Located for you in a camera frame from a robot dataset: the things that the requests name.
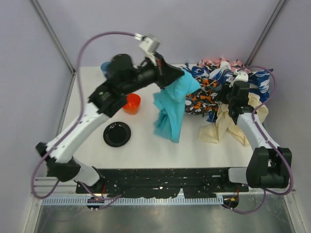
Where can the aluminium front rail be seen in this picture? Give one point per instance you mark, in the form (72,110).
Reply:
(45,186)

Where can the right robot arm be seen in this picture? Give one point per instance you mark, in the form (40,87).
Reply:
(269,164)

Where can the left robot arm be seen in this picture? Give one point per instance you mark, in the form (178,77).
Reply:
(123,78)

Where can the blue plastic cup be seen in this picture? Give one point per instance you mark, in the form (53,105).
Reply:
(104,67)

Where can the right aluminium frame post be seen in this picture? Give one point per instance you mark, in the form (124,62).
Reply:
(277,11)

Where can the black round plate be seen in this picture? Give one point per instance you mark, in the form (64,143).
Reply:
(117,134)

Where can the turquoise cloth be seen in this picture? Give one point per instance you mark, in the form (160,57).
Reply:
(171,105)

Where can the orange plastic bowl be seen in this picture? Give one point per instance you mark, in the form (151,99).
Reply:
(133,104)

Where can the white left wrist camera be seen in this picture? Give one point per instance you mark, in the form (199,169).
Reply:
(149,45)

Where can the white slotted cable duct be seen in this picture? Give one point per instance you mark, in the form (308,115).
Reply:
(90,201)

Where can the orange black camouflage cloth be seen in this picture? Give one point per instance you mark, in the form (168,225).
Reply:
(204,101)

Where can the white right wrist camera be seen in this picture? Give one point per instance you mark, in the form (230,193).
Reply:
(241,75)

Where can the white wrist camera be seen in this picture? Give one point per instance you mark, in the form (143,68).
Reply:
(149,45)
(241,75)

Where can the pink patterned cloth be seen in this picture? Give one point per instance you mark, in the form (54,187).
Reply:
(212,64)

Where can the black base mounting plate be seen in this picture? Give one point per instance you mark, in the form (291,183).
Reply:
(167,183)

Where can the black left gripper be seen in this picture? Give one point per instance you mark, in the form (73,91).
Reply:
(162,72)

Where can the aluminium frame post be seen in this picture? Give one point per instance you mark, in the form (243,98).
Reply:
(277,11)
(51,32)

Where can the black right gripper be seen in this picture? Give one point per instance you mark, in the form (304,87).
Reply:
(228,96)

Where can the blue white patterned cloth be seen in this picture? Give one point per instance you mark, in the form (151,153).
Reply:
(259,80)

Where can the left aluminium frame post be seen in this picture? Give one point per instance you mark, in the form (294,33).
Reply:
(51,32)

